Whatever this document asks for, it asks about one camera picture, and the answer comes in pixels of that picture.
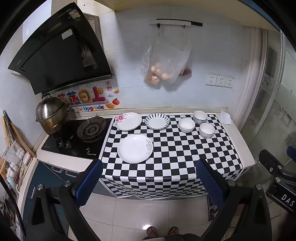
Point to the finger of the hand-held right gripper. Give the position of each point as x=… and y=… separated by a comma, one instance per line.
x=269, y=160
x=291, y=151

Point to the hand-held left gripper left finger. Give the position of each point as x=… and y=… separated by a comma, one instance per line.
x=89, y=182

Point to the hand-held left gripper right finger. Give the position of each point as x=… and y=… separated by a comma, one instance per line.
x=210, y=183

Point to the white bowl dark rim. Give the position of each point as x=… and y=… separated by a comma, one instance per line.
x=207, y=130

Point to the white bowl red flower print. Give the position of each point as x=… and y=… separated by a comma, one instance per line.
x=186, y=125

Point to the black gas stove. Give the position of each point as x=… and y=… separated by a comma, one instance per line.
x=94, y=148

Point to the blue kitchen cabinet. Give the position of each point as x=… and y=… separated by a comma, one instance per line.
x=50, y=176

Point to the black white checkered tablecloth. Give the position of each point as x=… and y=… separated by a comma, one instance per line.
x=175, y=157

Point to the white plate grey flower print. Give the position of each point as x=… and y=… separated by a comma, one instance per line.
x=134, y=149

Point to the person's right foot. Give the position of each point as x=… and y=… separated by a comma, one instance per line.
x=173, y=231

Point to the person's foot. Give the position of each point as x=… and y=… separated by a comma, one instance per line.
x=152, y=231
x=173, y=231

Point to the white paper tissue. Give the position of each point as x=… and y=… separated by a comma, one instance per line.
x=225, y=118

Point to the glass sliding door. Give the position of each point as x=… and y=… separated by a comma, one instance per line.
x=270, y=92

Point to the white bowl blue dots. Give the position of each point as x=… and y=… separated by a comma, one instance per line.
x=200, y=116

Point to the white plate pink flower print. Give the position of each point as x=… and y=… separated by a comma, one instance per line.
x=129, y=122

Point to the person's left foot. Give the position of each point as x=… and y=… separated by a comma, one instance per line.
x=152, y=231

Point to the rack with bottles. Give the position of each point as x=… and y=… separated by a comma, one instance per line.
x=13, y=162

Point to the stainless steel steamer pot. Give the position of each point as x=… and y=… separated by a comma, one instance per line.
x=50, y=113

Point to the wooden cutting board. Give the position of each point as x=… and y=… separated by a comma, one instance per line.
x=20, y=139

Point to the white plate dark striped rim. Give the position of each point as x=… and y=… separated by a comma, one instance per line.
x=157, y=121

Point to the clear plastic bag with eggs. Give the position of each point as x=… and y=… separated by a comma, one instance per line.
x=166, y=62

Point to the black range hood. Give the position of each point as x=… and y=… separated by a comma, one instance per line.
x=57, y=53

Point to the colourful wall sticker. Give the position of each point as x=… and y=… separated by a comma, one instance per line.
x=87, y=97

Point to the white wall socket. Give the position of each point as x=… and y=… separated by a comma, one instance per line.
x=211, y=79
x=229, y=82
x=220, y=81

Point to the white wall hook rail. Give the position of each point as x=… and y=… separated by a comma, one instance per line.
x=173, y=22

